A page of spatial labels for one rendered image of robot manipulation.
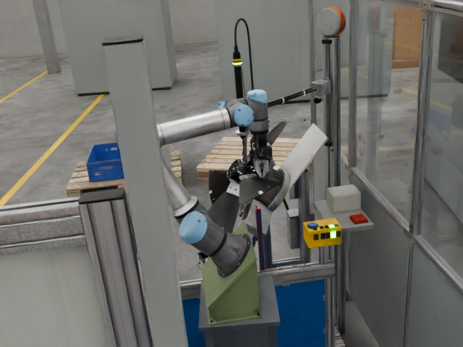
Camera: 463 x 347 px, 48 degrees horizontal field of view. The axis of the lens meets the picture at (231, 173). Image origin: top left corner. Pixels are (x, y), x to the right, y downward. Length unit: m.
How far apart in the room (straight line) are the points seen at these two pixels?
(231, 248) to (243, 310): 0.24
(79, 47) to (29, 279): 9.32
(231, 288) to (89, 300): 1.18
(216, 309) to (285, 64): 6.43
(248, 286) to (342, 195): 1.21
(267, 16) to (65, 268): 7.36
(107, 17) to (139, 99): 9.20
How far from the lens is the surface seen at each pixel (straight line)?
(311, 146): 2.83
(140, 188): 0.69
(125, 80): 0.65
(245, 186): 2.59
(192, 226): 1.91
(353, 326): 3.60
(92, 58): 10.03
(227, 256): 1.96
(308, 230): 2.45
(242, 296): 1.99
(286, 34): 8.07
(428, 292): 2.58
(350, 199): 3.04
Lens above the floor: 2.29
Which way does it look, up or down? 23 degrees down
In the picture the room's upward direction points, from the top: 5 degrees counter-clockwise
